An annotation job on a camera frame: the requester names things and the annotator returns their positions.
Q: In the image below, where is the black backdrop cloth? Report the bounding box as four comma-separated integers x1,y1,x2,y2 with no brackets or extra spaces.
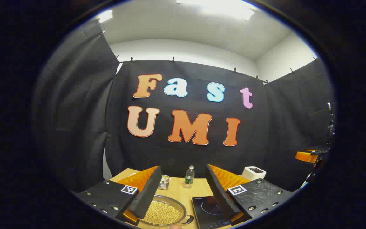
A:
32,19,337,194

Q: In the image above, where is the steel pot with black handles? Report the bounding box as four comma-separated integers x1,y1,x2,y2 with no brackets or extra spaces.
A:
139,195,195,226

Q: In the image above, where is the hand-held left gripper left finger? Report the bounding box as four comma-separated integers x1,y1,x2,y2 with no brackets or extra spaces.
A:
72,165,163,226

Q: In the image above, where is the white toaster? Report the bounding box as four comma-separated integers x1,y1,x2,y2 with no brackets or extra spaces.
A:
242,166,267,181

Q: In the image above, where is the pile of yellow soybeans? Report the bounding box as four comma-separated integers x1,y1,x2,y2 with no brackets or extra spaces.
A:
142,200,180,225

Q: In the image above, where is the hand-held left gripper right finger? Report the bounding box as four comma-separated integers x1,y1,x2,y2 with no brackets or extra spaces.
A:
205,164,298,226

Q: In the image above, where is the clear plastic water bottle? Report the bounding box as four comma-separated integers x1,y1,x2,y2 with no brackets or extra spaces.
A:
184,165,195,188

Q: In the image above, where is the large ceiling light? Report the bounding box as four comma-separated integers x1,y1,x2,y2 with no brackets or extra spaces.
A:
176,0,255,21

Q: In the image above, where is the small ceiling light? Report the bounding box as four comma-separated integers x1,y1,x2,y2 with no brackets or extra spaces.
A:
97,9,114,23

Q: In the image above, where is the black induction cooktop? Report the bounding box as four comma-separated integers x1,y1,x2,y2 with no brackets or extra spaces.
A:
192,196,234,229

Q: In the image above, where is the wire mesh holder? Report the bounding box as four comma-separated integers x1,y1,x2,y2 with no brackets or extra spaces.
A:
158,174,171,191

